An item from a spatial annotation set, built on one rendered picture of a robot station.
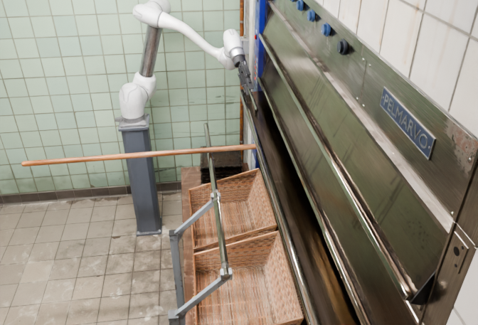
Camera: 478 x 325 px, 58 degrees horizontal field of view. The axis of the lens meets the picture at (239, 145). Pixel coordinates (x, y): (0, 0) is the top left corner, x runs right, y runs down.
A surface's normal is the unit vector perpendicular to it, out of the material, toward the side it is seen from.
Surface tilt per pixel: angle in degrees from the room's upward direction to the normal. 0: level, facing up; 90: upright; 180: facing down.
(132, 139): 90
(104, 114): 90
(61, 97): 90
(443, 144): 90
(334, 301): 1
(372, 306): 70
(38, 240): 0
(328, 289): 1
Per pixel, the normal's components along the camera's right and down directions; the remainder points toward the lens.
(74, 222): 0.00, -0.85
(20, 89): 0.13, 0.52
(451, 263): -0.99, 0.07
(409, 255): -0.93, -0.22
